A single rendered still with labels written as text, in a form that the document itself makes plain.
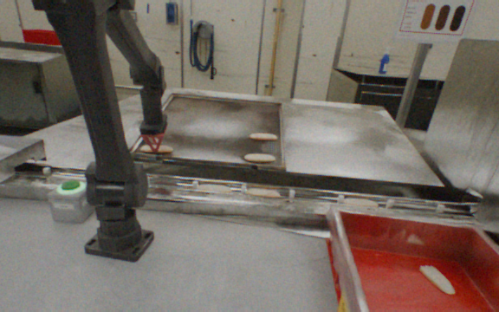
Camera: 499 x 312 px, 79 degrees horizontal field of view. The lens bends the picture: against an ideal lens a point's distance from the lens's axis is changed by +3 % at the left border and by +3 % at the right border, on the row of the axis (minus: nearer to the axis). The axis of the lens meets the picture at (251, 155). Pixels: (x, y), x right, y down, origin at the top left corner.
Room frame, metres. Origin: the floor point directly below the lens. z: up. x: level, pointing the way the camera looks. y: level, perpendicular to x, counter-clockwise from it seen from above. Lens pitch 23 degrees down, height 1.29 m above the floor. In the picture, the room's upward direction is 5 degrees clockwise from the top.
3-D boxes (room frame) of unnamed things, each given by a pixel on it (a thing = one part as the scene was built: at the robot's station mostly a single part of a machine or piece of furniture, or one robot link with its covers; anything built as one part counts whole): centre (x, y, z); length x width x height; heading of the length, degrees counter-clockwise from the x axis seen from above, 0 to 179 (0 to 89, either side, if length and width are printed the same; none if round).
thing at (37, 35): (3.81, 2.46, 0.93); 0.51 x 0.36 x 0.13; 94
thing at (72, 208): (0.62, 0.42, 0.84); 0.08 x 0.08 x 0.11; 0
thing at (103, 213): (0.55, 0.28, 0.94); 0.09 x 0.05 x 0.10; 6
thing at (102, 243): (0.53, 0.27, 0.86); 0.12 x 0.09 x 0.08; 82
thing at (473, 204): (0.74, -0.62, 0.89); 0.06 x 0.01 x 0.06; 0
